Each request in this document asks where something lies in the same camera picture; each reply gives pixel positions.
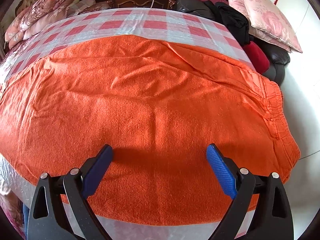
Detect orange pants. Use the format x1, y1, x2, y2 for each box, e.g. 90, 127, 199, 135
1, 35, 300, 226

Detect red white checkered tablecloth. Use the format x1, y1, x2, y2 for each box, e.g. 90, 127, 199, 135
1, 9, 257, 227

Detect red folded cloth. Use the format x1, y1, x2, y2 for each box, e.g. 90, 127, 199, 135
242, 41, 270, 74

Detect black leather armchair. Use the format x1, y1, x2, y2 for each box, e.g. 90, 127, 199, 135
176, 0, 290, 85

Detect pink floral pillow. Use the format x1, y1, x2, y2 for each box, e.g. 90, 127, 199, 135
228, 0, 303, 53

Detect black garment on armchair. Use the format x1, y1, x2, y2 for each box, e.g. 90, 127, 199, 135
204, 1, 251, 47

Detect folded floral quilt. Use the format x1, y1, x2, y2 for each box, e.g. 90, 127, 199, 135
4, 0, 80, 49

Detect small pink bed pillow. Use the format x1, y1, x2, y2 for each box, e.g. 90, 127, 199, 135
67, 0, 111, 18

